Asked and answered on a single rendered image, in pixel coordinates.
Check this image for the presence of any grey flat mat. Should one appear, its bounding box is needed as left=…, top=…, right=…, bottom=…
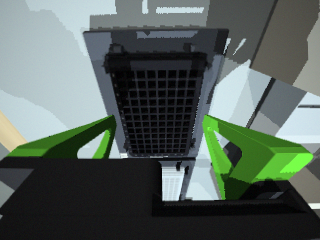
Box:
left=0, top=0, right=276, bottom=200

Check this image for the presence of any black multi-well plate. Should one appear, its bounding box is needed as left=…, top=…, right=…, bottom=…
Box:
left=106, top=53, right=207, bottom=157

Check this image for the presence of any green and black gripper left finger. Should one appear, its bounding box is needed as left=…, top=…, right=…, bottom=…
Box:
left=7, top=115, right=117, bottom=158

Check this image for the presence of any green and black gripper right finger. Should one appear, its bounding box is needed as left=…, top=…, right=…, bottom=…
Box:
left=202, top=114, right=313, bottom=200

